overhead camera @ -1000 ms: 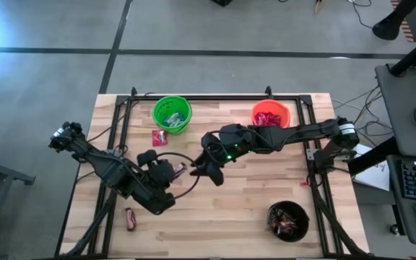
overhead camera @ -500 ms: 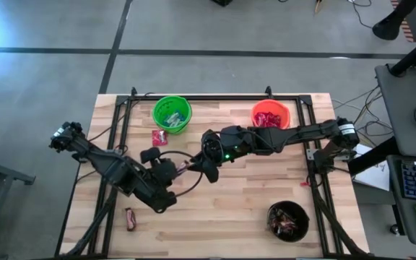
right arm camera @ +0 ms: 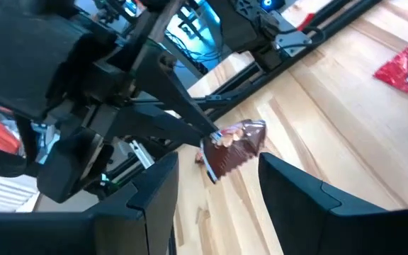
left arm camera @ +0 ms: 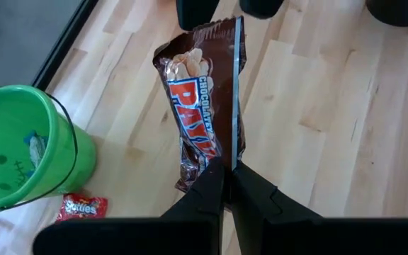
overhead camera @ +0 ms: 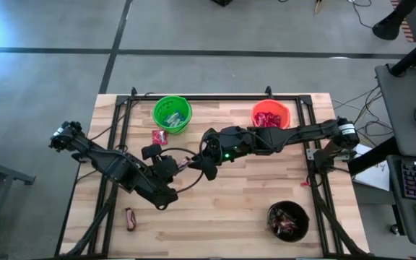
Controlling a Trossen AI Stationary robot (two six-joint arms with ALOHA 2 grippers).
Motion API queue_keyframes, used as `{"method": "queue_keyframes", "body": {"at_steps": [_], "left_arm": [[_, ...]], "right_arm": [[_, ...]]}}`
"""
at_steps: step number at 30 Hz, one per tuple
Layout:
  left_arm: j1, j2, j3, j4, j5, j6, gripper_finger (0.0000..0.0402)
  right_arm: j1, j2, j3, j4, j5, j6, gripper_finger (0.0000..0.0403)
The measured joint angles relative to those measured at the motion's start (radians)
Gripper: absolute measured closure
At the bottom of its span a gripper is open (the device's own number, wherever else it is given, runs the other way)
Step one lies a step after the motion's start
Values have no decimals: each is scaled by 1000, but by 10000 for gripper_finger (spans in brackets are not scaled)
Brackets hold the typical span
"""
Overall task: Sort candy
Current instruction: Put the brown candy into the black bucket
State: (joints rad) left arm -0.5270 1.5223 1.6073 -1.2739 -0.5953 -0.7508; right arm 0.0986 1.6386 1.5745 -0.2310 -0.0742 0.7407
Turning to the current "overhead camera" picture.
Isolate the green plastic bucket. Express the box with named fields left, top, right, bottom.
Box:
left=152, top=95, right=194, bottom=136

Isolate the black aluminium table frame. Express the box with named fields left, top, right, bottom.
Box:
left=54, top=86, right=366, bottom=259

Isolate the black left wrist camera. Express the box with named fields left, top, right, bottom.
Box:
left=141, top=143, right=163, bottom=160

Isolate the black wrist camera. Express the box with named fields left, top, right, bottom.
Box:
left=141, top=143, right=163, bottom=160
left=200, top=157, right=219, bottom=181

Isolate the white paper sheet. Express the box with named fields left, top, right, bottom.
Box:
left=352, top=144, right=391, bottom=192

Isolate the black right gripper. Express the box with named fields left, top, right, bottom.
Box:
left=187, top=126, right=256, bottom=171

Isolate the black stand pole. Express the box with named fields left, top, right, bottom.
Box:
left=389, top=27, right=416, bottom=77

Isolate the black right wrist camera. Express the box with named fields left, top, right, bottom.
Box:
left=200, top=157, right=219, bottom=181

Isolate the black diagonal stand bar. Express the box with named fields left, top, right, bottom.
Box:
left=347, top=135, right=402, bottom=176

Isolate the black left camera cable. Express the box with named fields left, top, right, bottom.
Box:
left=157, top=146, right=206, bottom=195

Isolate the grey side desk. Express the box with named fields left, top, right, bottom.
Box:
left=375, top=63, right=416, bottom=158

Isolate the orange jack-o'-lantern bucket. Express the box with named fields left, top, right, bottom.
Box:
left=250, top=99, right=291, bottom=130

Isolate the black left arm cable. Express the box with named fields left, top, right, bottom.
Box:
left=84, top=92, right=151, bottom=142

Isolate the grey keyboard desk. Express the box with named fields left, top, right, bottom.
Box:
left=386, top=154, right=416, bottom=247

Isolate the black stand foot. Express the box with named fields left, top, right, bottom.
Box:
left=372, top=0, right=416, bottom=41

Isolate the black plastic bucket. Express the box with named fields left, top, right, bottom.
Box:
left=266, top=200, right=311, bottom=243

